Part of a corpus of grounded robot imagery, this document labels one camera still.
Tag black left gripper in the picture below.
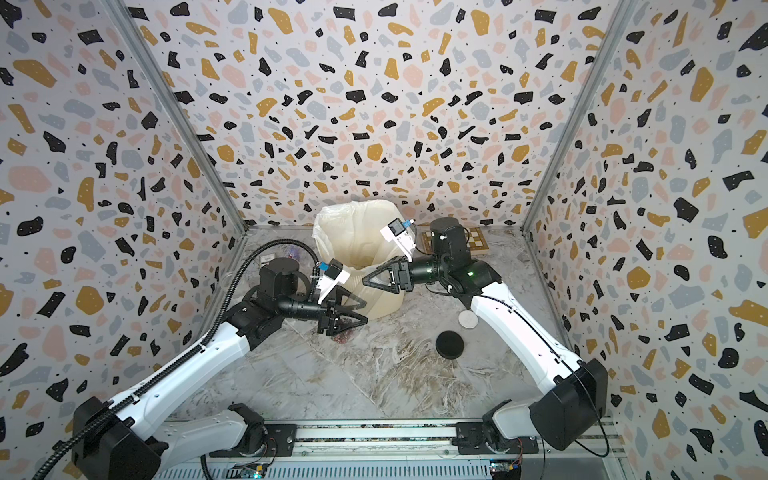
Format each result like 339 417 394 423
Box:
278 286 368 339

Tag white round jar lid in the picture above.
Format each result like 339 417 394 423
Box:
458 310 479 330

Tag black round jar lid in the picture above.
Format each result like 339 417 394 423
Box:
435 331 465 360

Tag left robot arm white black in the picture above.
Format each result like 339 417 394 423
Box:
71 257 368 479

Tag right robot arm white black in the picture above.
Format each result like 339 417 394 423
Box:
363 217 608 451

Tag cream ribbed trash bin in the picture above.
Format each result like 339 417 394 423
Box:
343 265 404 321

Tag white plastic bin liner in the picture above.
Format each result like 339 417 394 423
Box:
312 200 404 270

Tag wooden folding chess board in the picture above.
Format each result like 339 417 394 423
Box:
419 227 490 255

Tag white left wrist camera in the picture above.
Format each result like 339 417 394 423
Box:
315 258 350 305

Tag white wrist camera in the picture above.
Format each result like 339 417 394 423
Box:
315 258 350 305
380 219 417 261

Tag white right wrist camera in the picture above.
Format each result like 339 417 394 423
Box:
380 219 417 261

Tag black corrugated cable conduit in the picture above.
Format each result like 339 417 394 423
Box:
29 238 322 480

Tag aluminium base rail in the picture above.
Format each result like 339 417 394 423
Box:
154 419 634 479

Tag aluminium corner post right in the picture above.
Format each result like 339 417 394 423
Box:
521 0 637 235

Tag aluminium corner post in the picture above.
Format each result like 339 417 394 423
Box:
103 1 248 237
521 0 637 235

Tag aluminium corner post left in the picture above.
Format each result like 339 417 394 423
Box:
103 1 248 237

